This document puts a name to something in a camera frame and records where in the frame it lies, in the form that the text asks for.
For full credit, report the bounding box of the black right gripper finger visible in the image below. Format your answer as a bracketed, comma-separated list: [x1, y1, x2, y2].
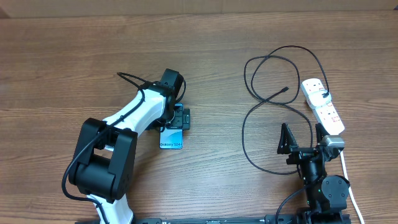
[315, 123, 329, 145]
[277, 123, 299, 154]

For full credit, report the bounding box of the blue Galaxy smartphone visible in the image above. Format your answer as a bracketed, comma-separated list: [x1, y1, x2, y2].
[159, 103, 185, 150]

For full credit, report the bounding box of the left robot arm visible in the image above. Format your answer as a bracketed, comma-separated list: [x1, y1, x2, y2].
[62, 69, 190, 223]

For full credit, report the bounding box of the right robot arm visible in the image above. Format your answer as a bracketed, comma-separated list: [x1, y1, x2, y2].
[274, 123, 351, 223]

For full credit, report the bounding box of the white USB charger plug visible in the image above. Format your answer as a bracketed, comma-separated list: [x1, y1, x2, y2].
[306, 90, 331, 109]

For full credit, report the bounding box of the white power strip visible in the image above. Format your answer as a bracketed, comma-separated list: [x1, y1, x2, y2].
[301, 78, 345, 135]

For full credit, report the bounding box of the white power strip cord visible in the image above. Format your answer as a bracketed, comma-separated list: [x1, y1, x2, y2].
[339, 149, 365, 224]

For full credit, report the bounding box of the black USB charging cable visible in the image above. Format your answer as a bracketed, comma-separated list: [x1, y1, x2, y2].
[241, 45, 331, 175]

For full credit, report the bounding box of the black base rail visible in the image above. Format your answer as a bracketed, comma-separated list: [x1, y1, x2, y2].
[74, 213, 352, 224]

